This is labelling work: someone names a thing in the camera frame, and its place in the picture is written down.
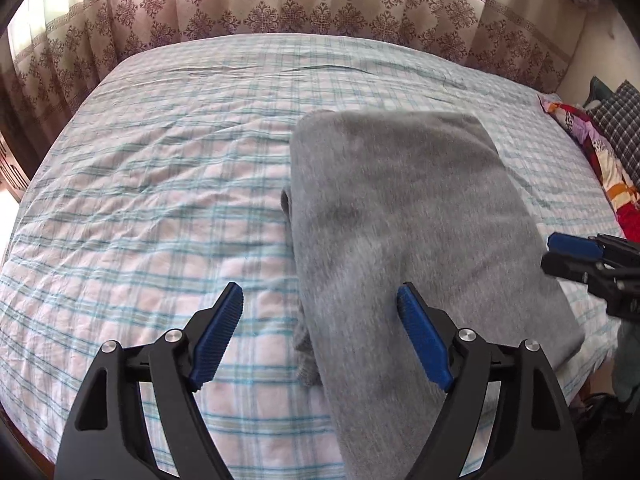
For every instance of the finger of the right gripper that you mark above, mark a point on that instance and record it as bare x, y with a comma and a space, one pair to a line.
573, 268
574, 246

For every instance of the dark checked pillow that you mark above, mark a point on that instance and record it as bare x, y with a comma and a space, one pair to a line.
617, 118

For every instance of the colourful floral quilt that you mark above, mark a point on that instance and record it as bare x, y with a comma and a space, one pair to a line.
621, 193

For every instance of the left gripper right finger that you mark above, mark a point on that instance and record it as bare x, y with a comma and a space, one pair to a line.
532, 436

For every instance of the dark green pillow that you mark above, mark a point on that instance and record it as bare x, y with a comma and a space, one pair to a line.
599, 92

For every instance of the grey sweatpants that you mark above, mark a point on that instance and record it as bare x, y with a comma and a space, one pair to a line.
380, 199

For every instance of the patterned pink curtain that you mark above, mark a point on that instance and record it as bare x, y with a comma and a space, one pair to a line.
55, 52

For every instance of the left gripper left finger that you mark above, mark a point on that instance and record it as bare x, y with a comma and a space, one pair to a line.
105, 436

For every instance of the plaid bed sheet mattress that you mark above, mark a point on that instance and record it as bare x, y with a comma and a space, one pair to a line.
165, 186

